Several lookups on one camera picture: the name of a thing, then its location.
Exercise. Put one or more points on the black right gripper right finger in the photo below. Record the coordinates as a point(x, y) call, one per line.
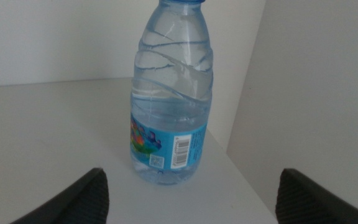
point(303, 202)

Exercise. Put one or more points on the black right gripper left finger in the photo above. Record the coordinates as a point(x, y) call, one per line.
point(82, 202)

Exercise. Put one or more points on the clear water bottle blue cap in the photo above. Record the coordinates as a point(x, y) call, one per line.
point(172, 109)

